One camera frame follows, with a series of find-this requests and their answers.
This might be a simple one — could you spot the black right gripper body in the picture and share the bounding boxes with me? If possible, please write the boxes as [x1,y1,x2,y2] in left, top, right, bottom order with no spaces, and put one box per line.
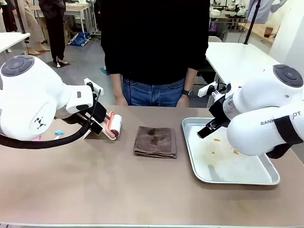
[208,96,231,128]

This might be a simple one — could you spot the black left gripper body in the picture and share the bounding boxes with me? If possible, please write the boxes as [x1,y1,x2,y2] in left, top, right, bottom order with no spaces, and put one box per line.
[91,103,108,124]

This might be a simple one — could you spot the pink-handled white lint roller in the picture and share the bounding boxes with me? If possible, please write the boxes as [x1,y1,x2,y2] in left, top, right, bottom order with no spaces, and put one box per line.
[104,111,123,141]

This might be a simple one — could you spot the brown towel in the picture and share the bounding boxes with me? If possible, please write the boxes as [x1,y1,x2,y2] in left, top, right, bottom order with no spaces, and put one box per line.
[133,125,178,160]

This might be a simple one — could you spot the person's right forearm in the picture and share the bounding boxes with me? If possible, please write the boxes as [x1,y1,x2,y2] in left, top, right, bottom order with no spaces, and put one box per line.
[110,72,124,98]

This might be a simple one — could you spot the person's left forearm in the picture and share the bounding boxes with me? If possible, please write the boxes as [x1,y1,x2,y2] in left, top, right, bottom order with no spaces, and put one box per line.
[182,67,198,92]

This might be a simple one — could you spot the person's right hand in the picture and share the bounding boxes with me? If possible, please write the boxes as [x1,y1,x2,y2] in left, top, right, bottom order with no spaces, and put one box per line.
[114,95,128,106]

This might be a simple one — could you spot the person's left hand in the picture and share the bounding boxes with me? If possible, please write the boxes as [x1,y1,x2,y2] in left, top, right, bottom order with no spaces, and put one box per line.
[177,95,190,108]

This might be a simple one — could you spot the white folded roller stand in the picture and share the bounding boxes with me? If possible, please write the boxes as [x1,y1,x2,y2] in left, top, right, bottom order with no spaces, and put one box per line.
[84,118,117,141]

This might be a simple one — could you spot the silver metal tray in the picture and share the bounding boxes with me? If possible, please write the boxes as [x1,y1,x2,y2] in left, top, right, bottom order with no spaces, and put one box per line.
[181,117,281,186]

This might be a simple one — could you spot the person's blue jeans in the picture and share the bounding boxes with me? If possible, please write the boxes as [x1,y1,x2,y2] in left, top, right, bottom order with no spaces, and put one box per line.
[122,77,186,107]

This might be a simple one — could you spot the dark floor mat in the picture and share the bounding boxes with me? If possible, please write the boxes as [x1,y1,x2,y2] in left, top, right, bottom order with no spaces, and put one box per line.
[45,60,72,69]

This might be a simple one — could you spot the blue plastic bag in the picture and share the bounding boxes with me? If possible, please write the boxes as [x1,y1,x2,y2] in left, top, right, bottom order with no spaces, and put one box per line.
[69,31,90,47]

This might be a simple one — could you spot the brown cardboard box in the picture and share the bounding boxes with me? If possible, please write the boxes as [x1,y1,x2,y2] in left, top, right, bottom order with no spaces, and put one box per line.
[39,18,72,46]

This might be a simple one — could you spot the light wooden table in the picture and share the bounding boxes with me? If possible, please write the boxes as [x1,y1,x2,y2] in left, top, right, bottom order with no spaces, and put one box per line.
[238,22,280,45]

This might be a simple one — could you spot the bystander in black trousers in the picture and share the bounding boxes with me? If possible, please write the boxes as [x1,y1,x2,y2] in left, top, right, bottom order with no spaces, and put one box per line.
[38,0,69,68]

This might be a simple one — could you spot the black tripod pole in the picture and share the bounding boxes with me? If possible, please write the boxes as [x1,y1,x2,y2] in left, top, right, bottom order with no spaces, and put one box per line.
[244,0,261,45]
[14,0,27,34]

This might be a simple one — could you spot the wooden-top white desk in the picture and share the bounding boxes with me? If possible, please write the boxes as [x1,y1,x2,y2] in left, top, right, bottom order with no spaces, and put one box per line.
[63,4,90,34]

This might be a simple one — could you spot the bystander in light blue shirt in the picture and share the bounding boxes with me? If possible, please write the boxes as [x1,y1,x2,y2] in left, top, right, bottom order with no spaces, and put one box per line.
[247,0,288,25]

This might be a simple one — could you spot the bystander in beige trousers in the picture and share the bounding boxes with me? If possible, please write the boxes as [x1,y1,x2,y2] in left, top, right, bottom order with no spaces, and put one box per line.
[18,0,51,56]

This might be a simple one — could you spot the small white table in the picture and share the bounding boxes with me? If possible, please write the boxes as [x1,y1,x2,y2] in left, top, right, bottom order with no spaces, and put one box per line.
[0,32,31,54]

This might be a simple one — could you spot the bystander in dark clothes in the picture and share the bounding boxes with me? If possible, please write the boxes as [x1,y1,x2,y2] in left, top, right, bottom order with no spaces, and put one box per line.
[0,0,19,33]

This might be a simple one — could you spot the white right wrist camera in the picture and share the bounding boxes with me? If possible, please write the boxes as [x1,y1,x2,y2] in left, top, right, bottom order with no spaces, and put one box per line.
[198,81,226,102]

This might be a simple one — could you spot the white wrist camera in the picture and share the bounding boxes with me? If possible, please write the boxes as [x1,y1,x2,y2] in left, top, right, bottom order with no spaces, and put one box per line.
[83,77,102,95]
[198,81,226,102]

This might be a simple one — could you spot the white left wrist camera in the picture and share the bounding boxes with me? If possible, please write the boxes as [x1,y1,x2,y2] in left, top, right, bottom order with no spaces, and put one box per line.
[83,77,102,95]

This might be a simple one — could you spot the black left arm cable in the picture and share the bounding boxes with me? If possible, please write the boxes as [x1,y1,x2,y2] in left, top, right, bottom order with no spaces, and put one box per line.
[0,89,102,150]

